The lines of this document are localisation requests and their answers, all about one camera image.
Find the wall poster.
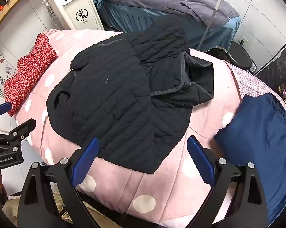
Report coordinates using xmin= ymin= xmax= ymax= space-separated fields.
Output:
xmin=0 ymin=54 xmax=18 ymax=91

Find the clear plastic pole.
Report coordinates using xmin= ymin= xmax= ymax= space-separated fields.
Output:
xmin=198 ymin=0 xmax=229 ymax=51

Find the black quilted jacket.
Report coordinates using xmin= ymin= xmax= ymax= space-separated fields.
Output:
xmin=46 ymin=24 xmax=215 ymax=174

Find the black wire rack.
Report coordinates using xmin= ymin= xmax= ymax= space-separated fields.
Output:
xmin=254 ymin=43 xmax=286 ymax=105

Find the wooden shelf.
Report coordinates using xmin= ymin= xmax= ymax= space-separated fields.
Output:
xmin=0 ymin=0 xmax=40 ymax=34

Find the bed with blue sheet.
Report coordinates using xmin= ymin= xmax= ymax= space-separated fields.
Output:
xmin=89 ymin=0 xmax=241 ymax=52

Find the pink polka dot blanket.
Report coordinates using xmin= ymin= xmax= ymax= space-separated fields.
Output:
xmin=13 ymin=28 xmax=274 ymax=228

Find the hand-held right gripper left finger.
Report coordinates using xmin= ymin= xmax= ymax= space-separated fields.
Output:
xmin=17 ymin=137 xmax=101 ymax=228

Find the navy blue cloth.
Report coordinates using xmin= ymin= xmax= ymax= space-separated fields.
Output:
xmin=214 ymin=93 xmax=286 ymax=226

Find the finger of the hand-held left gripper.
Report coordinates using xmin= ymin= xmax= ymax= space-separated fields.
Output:
xmin=0 ymin=118 xmax=36 ymax=153
xmin=0 ymin=102 xmax=13 ymax=119

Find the grey blanket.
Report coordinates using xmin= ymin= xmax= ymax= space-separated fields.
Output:
xmin=107 ymin=0 xmax=240 ymax=28

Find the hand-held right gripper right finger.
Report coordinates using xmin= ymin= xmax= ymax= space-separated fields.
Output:
xmin=187 ymin=135 xmax=269 ymax=228

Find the beige cloth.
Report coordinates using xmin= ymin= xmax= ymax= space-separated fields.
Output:
xmin=2 ymin=190 xmax=71 ymax=228

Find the white machine cabinet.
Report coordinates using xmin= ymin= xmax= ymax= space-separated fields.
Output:
xmin=38 ymin=0 xmax=104 ymax=31

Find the pale pink knitted cloth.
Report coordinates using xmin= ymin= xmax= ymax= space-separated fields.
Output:
xmin=230 ymin=64 xmax=286 ymax=114

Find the black round stool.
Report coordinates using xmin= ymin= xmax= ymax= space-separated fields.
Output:
xmin=225 ymin=40 xmax=257 ymax=72

